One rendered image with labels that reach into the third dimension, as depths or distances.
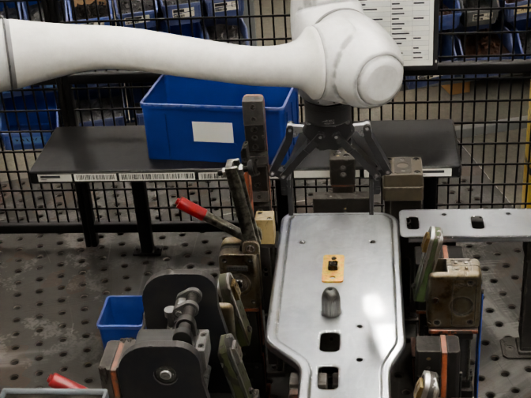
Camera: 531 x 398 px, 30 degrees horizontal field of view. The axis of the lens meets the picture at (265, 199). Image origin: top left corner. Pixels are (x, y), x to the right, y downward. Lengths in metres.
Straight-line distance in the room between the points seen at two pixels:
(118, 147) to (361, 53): 0.96
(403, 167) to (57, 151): 0.76
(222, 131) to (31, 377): 0.63
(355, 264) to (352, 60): 0.54
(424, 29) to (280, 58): 0.82
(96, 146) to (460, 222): 0.81
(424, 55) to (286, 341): 0.81
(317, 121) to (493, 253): 0.89
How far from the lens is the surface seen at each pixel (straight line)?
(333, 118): 1.57
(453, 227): 1.88
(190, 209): 1.71
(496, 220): 1.90
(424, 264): 1.66
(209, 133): 2.04
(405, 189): 1.94
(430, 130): 2.16
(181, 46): 1.40
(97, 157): 2.15
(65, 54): 1.43
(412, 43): 2.15
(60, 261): 2.44
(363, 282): 1.72
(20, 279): 2.41
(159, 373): 1.34
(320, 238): 1.85
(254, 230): 1.71
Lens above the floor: 1.99
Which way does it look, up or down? 30 degrees down
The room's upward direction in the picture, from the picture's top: 4 degrees counter-clockwise
